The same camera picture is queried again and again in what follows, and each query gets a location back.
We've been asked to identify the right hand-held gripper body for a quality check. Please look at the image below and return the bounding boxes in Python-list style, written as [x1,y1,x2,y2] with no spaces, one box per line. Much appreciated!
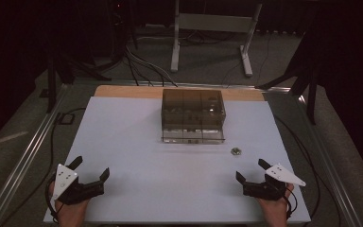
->
[242,163,307,201]

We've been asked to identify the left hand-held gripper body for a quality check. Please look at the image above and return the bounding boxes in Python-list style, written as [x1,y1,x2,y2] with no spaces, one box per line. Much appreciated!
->
[51,163,105,206]

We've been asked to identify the person's right hand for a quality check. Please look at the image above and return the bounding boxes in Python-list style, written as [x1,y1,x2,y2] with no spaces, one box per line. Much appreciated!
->
[256,183,295,227]

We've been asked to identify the person's left hand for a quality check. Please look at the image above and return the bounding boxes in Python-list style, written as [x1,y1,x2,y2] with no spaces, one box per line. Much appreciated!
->
[48,182,91,227]

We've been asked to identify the black floor plug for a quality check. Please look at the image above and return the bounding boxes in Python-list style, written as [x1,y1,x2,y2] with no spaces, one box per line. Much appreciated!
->
[57,113,76,126]

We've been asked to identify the white table mat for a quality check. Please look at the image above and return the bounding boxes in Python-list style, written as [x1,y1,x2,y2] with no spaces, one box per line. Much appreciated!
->
[43,96,312,225]

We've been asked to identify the clear plastic drawer organizer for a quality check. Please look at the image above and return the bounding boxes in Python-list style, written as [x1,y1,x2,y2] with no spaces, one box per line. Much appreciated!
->
[161,88,228,146]

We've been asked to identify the black tripod stand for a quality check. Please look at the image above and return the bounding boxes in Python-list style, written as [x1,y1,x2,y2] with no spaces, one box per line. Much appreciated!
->
[254,29,322,126]
[44,53,112,114]

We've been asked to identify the wooden table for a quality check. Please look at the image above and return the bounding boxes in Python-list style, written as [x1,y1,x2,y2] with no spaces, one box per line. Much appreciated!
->
[94,84,266,102]

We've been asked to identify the white metal stand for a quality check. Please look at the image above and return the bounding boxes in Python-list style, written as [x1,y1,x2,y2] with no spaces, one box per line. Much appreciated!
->
[169,0,264,79]

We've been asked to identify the long black floor cable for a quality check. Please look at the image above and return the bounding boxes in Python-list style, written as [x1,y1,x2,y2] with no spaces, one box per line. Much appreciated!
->
[0,107,87,227]
[274,115,342,227]

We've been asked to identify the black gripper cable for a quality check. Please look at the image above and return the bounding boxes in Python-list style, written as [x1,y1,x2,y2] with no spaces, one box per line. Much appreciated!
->
[283,186,299,220]
[44,175,61,224]

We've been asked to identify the aluminium rail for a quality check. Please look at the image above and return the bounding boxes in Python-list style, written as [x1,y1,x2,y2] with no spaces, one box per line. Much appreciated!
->
[75,79,291,93]
[297,94,363,227]
[0,82,70,227]

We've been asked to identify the bundle of floor cables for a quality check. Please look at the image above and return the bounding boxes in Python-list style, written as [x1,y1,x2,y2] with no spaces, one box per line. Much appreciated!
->
[123,44,179,88]

